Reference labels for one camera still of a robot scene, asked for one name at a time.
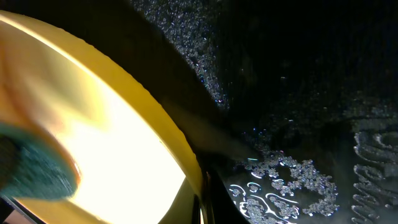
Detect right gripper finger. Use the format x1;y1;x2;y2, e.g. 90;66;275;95
1;0;258;159

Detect yellow plate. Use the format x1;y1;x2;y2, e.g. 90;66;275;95
1;11;213;223

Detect green yellow sponge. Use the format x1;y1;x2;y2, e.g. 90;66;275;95
1;124;78;200

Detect round black tray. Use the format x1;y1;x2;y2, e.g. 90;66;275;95
131;1;397;223

